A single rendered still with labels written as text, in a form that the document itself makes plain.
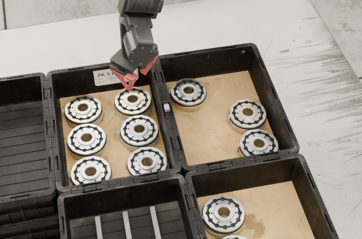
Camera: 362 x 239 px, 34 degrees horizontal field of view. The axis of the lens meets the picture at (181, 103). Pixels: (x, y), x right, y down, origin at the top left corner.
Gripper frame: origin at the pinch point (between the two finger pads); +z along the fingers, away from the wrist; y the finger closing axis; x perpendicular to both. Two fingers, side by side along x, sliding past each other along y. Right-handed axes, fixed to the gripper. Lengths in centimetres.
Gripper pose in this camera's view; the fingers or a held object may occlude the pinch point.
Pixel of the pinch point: (136, 79)
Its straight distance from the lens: 141.7
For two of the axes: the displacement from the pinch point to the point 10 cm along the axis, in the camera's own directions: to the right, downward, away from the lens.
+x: -8.3, -4.3, 3.5
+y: 5.6, -6.2, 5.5
